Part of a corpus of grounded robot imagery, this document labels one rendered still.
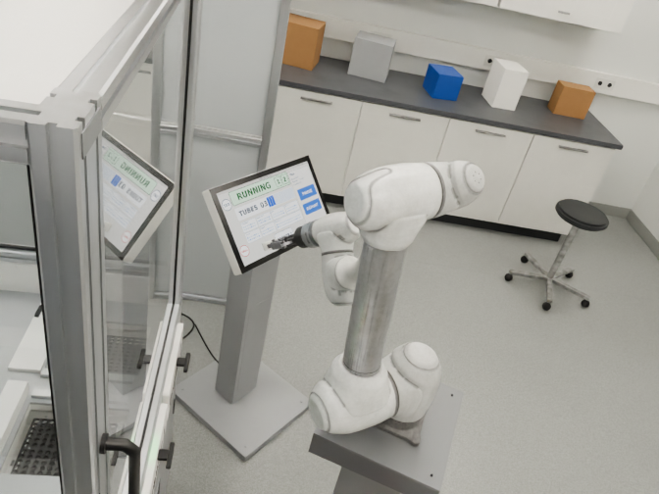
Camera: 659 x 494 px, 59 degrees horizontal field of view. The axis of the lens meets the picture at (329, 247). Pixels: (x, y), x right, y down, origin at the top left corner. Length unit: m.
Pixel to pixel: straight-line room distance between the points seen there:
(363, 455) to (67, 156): 1.38
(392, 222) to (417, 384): 0.56
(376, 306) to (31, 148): 0.99
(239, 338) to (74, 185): 2.04
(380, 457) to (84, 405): 1.16
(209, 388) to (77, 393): 2.19
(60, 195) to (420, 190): 0.85
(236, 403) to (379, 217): 1.77
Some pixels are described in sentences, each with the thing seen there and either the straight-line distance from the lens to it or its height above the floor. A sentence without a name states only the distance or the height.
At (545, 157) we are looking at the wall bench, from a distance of 4.53.
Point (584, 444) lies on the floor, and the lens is 3.40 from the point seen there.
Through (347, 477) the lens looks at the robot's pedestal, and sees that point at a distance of 2.00.
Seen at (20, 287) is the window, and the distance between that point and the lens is 0.65.
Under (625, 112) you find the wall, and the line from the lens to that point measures 5.43.
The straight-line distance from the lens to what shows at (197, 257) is 3.22.
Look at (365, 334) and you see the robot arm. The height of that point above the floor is 1.27.
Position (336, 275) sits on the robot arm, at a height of 1.17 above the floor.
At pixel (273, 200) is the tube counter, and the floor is 1.11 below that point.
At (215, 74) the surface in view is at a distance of 2.74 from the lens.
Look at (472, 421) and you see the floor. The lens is 3.17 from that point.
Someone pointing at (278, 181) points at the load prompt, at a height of 1.16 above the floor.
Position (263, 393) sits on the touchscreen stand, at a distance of 2.90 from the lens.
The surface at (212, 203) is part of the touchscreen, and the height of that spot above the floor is 1.16.
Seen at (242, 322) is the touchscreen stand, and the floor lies 0.54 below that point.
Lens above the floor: 2.21
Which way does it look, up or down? 34 degrees down
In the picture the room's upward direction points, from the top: 13 degrees clockwise
